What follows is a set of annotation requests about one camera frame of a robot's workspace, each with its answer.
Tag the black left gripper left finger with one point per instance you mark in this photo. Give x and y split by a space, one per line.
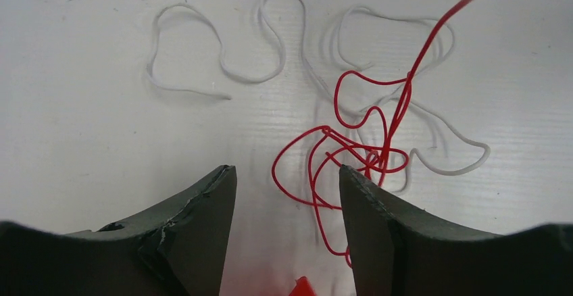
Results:
175 247

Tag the red plastic bin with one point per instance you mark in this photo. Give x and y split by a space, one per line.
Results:
302 287

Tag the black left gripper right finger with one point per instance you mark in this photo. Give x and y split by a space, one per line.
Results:
397 248

